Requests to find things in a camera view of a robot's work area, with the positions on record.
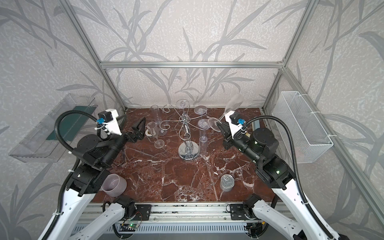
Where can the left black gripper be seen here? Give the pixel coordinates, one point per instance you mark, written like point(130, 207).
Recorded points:
point(130, 135)

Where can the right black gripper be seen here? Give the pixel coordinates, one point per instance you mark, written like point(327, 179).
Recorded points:
point(228, 138)

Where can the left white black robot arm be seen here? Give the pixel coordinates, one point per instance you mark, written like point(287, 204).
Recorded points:
point(94, 154)

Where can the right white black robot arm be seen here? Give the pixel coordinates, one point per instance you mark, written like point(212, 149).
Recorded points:
point(260, 148)

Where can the white tape roll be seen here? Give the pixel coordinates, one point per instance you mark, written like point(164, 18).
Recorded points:
point(148, 134)

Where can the green mat in tray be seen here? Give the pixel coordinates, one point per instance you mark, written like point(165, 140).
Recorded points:
point(72, 124)

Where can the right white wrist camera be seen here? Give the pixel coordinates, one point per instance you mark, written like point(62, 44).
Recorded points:
point(237, 124)

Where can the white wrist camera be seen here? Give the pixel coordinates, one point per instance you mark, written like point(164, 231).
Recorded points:
point(108, 122)
point(237, 124)

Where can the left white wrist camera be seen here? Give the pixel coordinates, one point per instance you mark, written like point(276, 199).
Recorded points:
point(108, 122)

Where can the silver wire wine glass rack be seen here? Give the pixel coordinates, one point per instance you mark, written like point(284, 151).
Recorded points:
point(188, 150)

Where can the aluminium frame crossbar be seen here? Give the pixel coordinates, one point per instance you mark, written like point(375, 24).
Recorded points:
point(221, 65)

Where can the white wire mesh basket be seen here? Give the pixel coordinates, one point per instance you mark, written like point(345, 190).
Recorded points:
point(310, 138)

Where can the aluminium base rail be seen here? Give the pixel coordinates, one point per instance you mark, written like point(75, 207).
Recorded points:
point(201, 218)

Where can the clear plastic wall tray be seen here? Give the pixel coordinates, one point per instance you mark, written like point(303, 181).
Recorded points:
point(41, 144)

